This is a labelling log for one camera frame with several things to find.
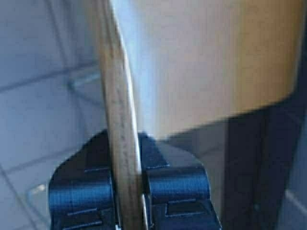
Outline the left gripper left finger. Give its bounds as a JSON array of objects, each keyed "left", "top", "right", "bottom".
[{"left": 49, "top": 130, "right": 117, "bottom": 230}]

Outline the wooden chair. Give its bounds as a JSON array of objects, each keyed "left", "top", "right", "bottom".
[{"left": 67, "top": 0, "right": 300, "bottom": 230}]

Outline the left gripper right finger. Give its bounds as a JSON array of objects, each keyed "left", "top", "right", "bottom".
[{"left": 138, "top": 133, "right": 222, "bottom": 230}]

